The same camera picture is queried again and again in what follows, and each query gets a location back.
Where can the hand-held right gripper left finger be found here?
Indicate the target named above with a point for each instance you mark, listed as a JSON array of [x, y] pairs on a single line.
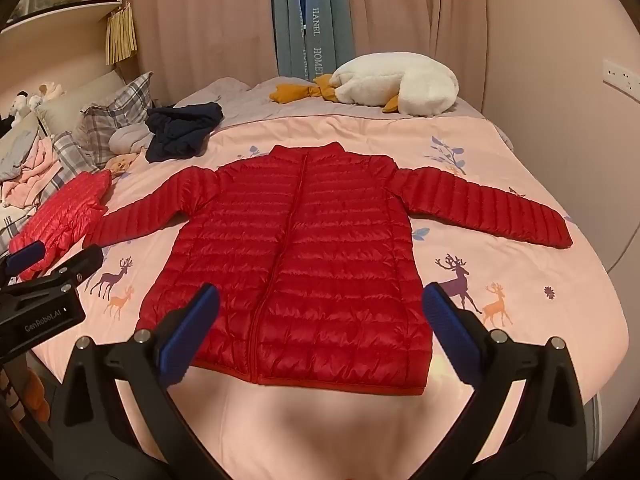
[[192, 330]]

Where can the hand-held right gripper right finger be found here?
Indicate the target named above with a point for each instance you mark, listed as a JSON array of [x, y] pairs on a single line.
[[452, 325]]

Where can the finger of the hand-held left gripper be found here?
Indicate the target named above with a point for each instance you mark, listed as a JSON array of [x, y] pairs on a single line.
[[25, 254], [75, 262]]

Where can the large red down jacket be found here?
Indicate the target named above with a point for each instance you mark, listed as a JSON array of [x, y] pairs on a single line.
[[310, 260]]

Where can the pink clothes pile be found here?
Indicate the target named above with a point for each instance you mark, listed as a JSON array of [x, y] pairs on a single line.
[[30, 170]]

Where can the small red down jacket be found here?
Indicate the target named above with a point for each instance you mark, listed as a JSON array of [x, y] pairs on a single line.
[[60, 215]]

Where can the pink deer printed blanket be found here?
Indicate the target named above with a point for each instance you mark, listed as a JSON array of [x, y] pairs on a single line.
[[500, 360]]

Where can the orange plush toy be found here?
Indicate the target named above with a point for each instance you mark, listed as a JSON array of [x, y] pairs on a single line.
[[34, 390]]

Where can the blond doll head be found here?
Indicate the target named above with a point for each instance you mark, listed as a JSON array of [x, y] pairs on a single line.
[[121, 164]]

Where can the grey pillow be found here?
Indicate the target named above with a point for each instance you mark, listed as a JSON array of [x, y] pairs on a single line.
[[17, 145]]

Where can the small plaid pillow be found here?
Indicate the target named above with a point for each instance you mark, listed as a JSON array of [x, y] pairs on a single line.
[[70, 152]]

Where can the light grey cloth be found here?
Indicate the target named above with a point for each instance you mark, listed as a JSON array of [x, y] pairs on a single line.
[[127, 139]]

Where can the small white plush toy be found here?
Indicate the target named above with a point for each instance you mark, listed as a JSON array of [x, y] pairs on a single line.
[[20, 106]]

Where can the large plaid pillow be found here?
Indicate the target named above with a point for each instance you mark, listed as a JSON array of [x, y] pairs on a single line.
[[115, 105]]

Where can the beige plush toy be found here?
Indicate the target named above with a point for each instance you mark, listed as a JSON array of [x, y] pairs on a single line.
[[47, 91]]

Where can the beige headboard cushion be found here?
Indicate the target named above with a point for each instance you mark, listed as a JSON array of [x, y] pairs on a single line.
[[75, 95]]

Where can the navy blue garment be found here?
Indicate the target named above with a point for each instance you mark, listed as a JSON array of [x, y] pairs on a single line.
[[180, 127]]

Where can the yellow tassel hanging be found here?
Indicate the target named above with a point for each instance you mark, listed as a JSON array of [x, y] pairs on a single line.
[[121, 35]]

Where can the white goose plush toy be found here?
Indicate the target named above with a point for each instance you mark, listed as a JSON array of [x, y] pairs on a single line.
[[390, 85]]

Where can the pink curtain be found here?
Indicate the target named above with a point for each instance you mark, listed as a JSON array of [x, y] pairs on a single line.
[[415, 10], [200, 15]]

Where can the white wall socket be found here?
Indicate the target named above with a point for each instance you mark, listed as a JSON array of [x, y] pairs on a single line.
[[620, 75]]

